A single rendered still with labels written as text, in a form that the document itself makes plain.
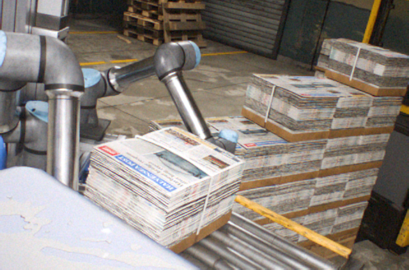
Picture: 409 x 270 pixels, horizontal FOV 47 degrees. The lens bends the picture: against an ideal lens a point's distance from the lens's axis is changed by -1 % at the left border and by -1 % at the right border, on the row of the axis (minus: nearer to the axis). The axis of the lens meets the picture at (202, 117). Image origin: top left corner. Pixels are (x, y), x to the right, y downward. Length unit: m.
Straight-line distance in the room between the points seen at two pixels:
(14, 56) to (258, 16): 8.72
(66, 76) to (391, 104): 2.10
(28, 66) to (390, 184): 2.82
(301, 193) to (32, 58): 1.76
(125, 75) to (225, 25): 8.15
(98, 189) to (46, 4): 0.70
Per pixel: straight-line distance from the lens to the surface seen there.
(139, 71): 1.97
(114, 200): 1.31
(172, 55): 1.75
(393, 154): 3.50
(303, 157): 2.46
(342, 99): 2.51
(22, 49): 1.15
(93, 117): 2.05
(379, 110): 2.81
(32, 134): 1.55
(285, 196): 2.49
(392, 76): 2.80
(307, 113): 2.34
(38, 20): 1.74
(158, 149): 1.39
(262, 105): 2.44
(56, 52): 1.16
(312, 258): 1.53
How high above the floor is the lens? 1.57
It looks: 18 degrees down
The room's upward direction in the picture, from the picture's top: 12 degrees clockwise
